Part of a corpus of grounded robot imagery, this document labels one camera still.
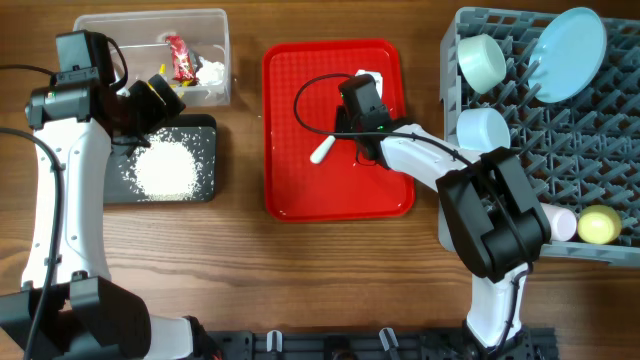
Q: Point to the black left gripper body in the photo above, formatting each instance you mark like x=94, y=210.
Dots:
x=163, y=95

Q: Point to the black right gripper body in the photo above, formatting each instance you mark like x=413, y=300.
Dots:
x=343, y=124

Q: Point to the yellow foil wrapper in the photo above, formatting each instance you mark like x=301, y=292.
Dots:
x=177, y=86

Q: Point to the red snack wrapper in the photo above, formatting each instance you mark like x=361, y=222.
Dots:
x=182, y=64

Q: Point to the white plastic spoon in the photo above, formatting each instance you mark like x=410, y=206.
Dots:
x=318, y=155

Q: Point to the pile of white rice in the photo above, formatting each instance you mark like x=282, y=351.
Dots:
x=165, y=171

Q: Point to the white tissue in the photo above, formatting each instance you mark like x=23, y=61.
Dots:
x=210, y=73

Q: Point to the light blue bowl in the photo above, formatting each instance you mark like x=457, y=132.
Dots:
x=482, y=129

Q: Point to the mint green bowl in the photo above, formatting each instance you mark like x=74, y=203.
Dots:
x=482, y=62

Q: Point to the light blue round plate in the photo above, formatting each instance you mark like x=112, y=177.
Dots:
x=567, y=55

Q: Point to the white pink plastic cup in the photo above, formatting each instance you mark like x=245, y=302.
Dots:
x=563, y=222

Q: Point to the yellow plastic cup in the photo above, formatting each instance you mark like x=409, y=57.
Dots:
x=599, y=224

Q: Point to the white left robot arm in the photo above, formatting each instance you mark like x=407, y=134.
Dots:
x=68, y=306

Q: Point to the clear plastic waste bin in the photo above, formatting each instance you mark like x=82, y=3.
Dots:
x=141, y=39

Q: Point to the grey plastic dishwasher rack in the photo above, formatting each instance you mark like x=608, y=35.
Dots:
x=579, y=152

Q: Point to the black plastic tray bin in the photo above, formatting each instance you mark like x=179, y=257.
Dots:
x=199, y=131

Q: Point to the red plastic tray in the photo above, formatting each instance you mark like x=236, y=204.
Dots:
x=300, y=100

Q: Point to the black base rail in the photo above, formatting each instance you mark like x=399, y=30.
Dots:
x=434, y=344

